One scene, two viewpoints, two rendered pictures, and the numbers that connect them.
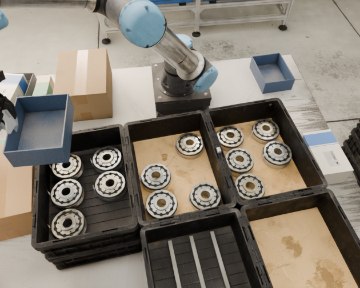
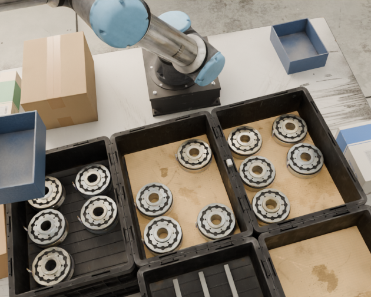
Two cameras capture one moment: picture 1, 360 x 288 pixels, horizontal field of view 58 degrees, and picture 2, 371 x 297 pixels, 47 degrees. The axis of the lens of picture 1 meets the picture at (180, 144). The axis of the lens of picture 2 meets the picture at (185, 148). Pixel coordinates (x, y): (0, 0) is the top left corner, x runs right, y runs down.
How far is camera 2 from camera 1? 13 cm
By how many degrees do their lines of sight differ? 4
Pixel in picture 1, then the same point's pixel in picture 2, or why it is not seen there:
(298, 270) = not seen: outside the picture
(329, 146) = not seen: outside the picture
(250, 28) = not seen: outside the picture
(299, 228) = (334, 254)
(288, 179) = (320, 191)
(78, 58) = (47, 47)
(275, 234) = (304, 263)
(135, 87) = (124, 77)
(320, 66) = (369, 19)
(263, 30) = not seen: outside the picture
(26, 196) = not seen: outside the picture
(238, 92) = (255, 75)
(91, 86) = (67, 84)
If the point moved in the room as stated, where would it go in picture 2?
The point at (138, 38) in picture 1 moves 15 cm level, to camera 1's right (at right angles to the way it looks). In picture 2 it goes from (115, 39) to (184, 34)
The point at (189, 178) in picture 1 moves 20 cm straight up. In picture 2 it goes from (196, 198) to (192, 162)
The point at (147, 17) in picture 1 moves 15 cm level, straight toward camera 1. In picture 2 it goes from (123, 13) to (129, 65)
